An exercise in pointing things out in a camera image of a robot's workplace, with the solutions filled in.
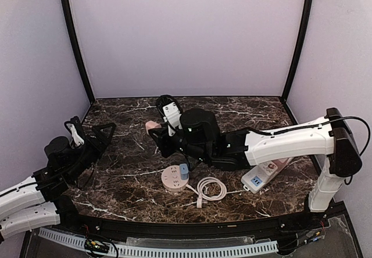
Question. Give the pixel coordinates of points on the white multicolour power strip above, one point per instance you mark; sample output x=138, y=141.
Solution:
x=254, y=180

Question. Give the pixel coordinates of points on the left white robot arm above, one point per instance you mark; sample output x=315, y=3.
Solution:
x=40, y=199

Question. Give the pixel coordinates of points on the blue plug adapter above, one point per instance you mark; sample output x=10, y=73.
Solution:
x=184, y=171

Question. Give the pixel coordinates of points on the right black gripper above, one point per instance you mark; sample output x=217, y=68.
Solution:
x=164, y=142

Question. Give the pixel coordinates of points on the right black frame post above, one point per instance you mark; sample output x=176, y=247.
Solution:
x=307, y=6

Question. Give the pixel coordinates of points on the left black frame post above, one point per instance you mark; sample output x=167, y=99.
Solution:
x=67, y=12

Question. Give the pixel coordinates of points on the pink round power socket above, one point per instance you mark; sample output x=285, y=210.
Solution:
x=171, y=179

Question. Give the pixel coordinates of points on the small pink plug adapter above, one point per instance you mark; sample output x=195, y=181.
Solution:
x=151, y=125

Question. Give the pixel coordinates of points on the black frame post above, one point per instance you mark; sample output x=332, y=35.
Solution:
x=67, y=12
x=307, y=6

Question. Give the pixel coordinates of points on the white plug adapter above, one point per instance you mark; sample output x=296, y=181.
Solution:
x=269, y=168

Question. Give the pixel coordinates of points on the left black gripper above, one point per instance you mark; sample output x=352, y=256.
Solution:
x=88, y=143

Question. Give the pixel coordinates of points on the pink cube socket adapter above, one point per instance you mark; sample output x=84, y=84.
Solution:
x=282, y=163

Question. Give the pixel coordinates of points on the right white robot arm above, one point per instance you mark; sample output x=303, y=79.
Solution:
x=196, y=134

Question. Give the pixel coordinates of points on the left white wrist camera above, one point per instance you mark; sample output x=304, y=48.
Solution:
x=74, y=127

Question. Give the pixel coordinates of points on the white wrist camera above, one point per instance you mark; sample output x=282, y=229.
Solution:
x=74, y=127
x=170, y=111

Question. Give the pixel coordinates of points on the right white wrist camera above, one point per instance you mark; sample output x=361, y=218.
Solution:
x=170, y=111

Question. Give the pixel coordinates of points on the white slotted cable duct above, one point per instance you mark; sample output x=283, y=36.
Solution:
x=77, y=242

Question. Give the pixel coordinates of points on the black front rail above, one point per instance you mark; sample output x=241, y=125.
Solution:
x=271, y=227

